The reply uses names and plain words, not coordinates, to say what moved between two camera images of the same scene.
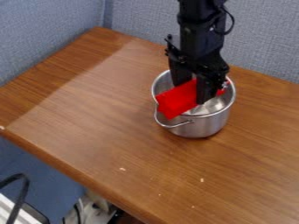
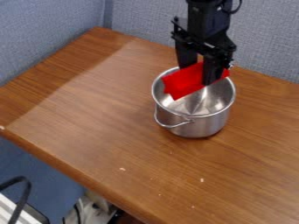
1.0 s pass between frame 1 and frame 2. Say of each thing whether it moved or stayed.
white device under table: stayed
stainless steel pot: stayed
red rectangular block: moved
